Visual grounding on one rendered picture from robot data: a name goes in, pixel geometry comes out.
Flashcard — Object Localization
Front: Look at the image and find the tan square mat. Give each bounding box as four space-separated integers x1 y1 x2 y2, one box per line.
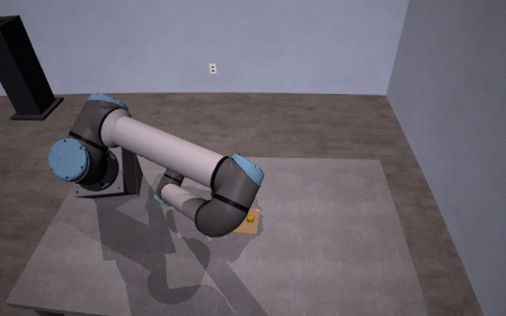
231 208 261 235

